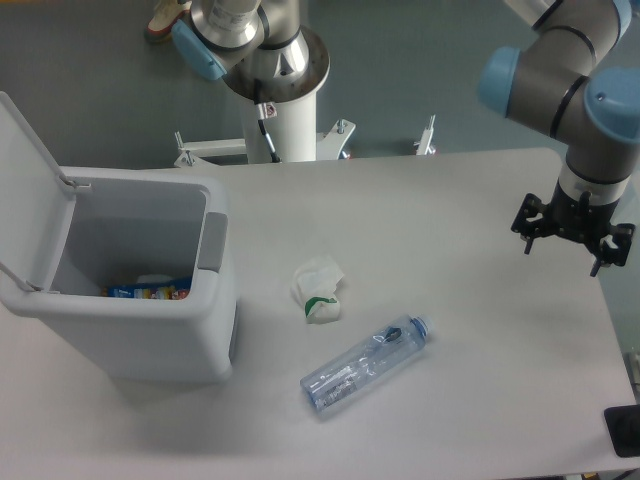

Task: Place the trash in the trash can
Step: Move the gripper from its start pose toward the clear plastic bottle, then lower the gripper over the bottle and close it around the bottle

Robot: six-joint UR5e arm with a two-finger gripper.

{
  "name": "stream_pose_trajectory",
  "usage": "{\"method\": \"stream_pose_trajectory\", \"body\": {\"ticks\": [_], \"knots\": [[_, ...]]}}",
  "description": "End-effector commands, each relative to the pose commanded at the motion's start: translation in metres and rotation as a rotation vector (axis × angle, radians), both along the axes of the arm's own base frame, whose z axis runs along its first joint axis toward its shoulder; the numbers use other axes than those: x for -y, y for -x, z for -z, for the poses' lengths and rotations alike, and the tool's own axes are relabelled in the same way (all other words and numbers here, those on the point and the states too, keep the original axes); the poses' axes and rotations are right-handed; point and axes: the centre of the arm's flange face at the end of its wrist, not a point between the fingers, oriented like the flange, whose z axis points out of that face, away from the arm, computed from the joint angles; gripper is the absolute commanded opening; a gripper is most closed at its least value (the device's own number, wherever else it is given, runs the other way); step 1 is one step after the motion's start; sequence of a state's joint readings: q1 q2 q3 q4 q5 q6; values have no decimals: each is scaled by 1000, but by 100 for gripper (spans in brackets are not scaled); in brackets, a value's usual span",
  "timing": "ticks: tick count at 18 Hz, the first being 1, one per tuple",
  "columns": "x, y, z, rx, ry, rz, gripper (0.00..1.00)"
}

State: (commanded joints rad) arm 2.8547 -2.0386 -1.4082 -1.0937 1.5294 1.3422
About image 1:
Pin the grey trash can lid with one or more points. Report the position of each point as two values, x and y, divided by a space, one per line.
37 203

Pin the grey plastic trash can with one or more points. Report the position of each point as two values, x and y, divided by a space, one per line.
134 227

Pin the white and yellow sneaker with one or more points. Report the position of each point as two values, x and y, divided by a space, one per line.
165 14

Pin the clear plastic water bottle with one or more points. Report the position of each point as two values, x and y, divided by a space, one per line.
372 360

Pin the black device at table edge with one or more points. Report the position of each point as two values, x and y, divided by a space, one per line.
623 427

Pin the blue snack packet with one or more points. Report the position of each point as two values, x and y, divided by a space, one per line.
174 289

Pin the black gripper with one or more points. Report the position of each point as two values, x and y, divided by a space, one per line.
581 221

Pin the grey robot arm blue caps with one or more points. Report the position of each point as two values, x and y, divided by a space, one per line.
554 87

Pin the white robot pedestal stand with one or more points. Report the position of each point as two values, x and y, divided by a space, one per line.
276 93

